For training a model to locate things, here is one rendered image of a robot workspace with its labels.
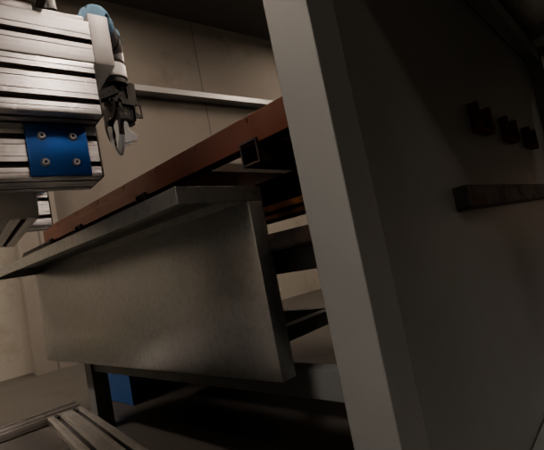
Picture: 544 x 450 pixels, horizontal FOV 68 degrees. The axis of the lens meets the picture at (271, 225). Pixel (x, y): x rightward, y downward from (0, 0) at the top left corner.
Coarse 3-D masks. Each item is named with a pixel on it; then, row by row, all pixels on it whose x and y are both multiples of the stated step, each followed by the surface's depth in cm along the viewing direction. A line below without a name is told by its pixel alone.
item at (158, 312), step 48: (144, 240) 106; (192, 240) 91; (240, 240) 81; (48, 288) 157; (96, 288) 127; (144, 288) 108; (192, 288) 93; (240, 288) 82; (48, 336) 161; (96, 336) 130; (144, 336) 109; (192, 336) 94; (240, 336) 83; (288, 336) 79
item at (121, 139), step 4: (116, 124) 109; (124, 124) 111; (128, 124) 112; (116, 128) 110; (124, 128) 111; (128, 128) 112; (116, 132) 110; (128, 132) 112; (132, 132) 112; (116, 136) 110; (120, 136) 109; (124, 136) 110; (128, 136) 111; (132, 136) 112; (136, 136) 113; (116, 140) 110; (120, 140) 109; (124, 140) 110; (128, 140) 111; (132, 140) 112; (136, 140) 113; (120, 144) 110; (124, 144) 110; (120, 148) 110; (120, 152) 110
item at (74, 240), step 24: (168, 192) 68; (192, 192) 69; (216, 192) 73; (240, 192) 77; (120, 216) 80; (144, 216) 74; (168, 216) 97; (192, 216) 97; (72, 240) 97; (96, 240) 116; (120, 240) 122; (24, 264) 124; (48, 264) 164
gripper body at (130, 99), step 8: (112, 80) 110; (120, 80) 111; (120, 88) 116; (128, 88) 115; (112, 96) 111; (120, 96) 113; (128, 96) 114; (136, 96) 116; (104, 104) 112; (112, 104) 109; (120, 104) 110; (128, 104) 112; (136, 104) 113; (104, 112) 113; (112, 112) 110; (128, 112) 112; (136, 112) 114; (112, 120) 111; (128, 120) 112; (136, 120) 114
